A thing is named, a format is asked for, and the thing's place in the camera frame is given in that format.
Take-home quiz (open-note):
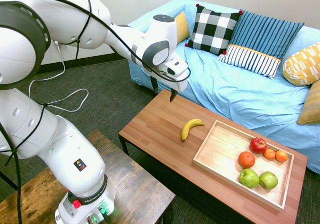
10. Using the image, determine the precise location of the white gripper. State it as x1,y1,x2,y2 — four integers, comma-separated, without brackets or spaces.
145,56,190,103

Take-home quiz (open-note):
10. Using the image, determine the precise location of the yellow banana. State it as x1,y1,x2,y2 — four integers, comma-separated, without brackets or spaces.
180,118,205,141

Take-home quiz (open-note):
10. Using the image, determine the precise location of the wooden tray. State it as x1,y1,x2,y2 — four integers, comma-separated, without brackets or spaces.
192,120,295,212

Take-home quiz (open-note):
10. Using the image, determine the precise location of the reddish wood coffee table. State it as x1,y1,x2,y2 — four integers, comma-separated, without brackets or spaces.
118,89,308,224

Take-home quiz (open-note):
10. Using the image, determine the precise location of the light blue sofa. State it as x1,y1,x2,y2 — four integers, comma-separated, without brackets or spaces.
127,0,320,174

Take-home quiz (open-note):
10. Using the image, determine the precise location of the plain mustard pillow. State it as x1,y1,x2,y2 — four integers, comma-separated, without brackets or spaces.
174,11,191,44

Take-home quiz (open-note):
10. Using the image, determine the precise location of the black white checkered pillow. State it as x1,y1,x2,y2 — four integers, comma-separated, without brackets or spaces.
184,3,244,56

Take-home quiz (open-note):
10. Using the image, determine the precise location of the white navy striped pillow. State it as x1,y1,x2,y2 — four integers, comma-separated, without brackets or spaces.
216,44,282,80

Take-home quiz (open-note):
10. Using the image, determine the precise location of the rustic dark wood table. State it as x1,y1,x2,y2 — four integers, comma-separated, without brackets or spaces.
0,130,176,224

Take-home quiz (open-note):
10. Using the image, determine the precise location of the large orange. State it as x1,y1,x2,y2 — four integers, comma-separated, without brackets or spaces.
237,151,256,169

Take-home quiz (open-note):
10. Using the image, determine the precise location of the red apple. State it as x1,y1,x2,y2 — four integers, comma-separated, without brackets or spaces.
249,137,268,154

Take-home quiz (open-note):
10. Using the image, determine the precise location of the blue striped pillow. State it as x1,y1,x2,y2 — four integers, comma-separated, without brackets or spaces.
226,10,305,61

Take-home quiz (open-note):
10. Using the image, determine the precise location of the green apple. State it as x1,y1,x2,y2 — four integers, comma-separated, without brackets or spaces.
238,168,260,189
259,171,279,190

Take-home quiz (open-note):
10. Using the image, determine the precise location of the small orange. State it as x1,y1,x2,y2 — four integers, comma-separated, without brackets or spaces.
263,148,276,160
275,150,289,162

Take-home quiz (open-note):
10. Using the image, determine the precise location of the yellow white patterned bolster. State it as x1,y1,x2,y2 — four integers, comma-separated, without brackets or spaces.
282,42,320,87

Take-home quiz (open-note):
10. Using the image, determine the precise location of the mustard striped pillow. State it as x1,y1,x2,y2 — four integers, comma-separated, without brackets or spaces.
296,80,320,125

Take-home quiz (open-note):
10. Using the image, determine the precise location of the black tripod stand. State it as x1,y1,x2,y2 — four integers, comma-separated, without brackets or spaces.
0,170,19,191

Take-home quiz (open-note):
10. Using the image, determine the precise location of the white cable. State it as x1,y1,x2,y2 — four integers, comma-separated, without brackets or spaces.
28,40,90,113

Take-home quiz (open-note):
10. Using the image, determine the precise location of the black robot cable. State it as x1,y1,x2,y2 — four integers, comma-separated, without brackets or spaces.
0,0,192,224

